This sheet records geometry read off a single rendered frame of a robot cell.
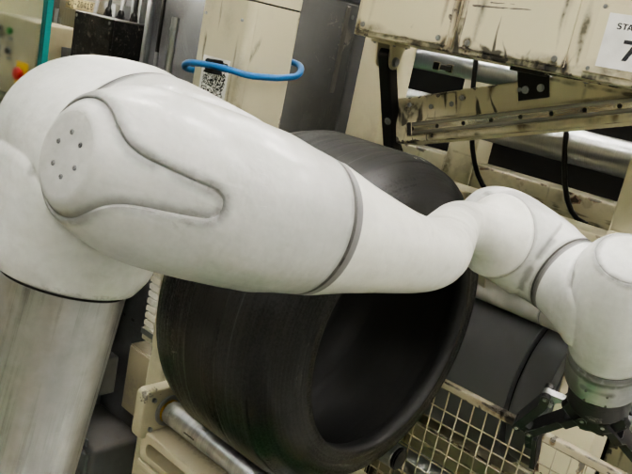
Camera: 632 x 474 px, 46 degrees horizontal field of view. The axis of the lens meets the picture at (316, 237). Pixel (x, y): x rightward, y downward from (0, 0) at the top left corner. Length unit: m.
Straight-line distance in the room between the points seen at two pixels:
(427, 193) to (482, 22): 0.34
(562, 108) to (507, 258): 0.57
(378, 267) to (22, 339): 0.27
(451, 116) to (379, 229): 1.03
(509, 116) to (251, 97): 0.48
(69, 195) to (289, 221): 0.13
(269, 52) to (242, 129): 0.94
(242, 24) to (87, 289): 0.85
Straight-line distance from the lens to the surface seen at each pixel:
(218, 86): 1.38
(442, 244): 0.59
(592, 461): 1.49
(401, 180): 1.14
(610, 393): 0.94
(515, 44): 1.32
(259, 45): 1.37
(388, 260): 0.53
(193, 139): 0.42
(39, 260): 0.57
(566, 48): 1.28
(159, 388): 1.44
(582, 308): 0.86
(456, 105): 1.52
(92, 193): 0.42
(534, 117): 1.44
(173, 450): 1.43
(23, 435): 0.63
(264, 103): 1.40
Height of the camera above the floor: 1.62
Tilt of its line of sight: 14 degrees down
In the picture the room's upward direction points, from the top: 12 degrees clockwise
